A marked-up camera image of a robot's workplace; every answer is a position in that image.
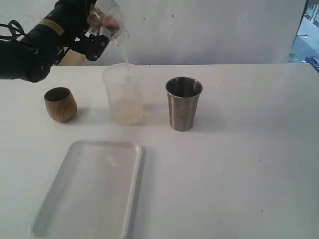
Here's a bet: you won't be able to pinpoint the dark window frame post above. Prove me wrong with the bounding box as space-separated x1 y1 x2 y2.
285 0 310 63

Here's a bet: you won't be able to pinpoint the translucent frosted plastic cup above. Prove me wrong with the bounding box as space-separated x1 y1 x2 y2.
102 63 144 125

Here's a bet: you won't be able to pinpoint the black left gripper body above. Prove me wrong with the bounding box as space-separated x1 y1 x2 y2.
43 0 96 50

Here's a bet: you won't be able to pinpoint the clear graduated shaker cup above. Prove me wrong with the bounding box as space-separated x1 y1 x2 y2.
87 0 121 32

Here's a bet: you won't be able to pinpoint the stainless steel cup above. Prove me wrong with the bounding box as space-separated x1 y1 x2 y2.
165 76 203 131

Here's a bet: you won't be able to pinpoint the brown wooden cup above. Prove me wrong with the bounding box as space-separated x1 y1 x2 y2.
44 87 77 122

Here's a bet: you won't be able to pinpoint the clear strainer lid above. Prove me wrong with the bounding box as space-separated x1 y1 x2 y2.
99 0 130 48

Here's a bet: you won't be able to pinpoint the white rectangular tray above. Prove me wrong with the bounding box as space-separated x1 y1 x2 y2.
30 140 143 239

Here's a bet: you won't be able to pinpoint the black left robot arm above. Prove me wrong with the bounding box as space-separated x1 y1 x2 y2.
0 0 115 83

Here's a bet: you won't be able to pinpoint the wooden cubes and gold coins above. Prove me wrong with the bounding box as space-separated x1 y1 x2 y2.
87 8 120 31

